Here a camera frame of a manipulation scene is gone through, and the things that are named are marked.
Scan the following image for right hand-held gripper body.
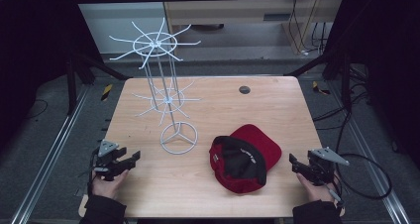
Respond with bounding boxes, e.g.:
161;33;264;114
301;146;351;187

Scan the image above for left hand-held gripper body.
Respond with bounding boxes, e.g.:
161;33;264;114
88;139;128;182

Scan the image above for red baseball cap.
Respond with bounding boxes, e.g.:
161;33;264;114
208;123;283;195

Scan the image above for white wire display rack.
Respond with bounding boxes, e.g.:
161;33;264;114
108;17;202;156

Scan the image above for person's right hand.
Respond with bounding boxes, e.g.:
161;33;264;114
295;170;346;217

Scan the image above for person's left hand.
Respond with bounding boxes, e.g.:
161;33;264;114
91;168;131;200

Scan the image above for black metal stand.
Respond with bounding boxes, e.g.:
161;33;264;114
64;49;132;116
283;50;353;113

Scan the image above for wooden cabinet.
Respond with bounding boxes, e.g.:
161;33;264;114
159;0;348;56

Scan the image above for black cable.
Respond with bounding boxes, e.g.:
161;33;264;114
334;153;393;201

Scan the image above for aluminium floor rail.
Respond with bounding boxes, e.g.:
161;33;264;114
10;84;91;224
326;79;412;224

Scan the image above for bundle of black floor cables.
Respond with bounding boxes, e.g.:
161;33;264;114
311;64;372;131

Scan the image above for hanging cables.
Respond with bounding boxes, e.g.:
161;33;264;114
287;0;330;56

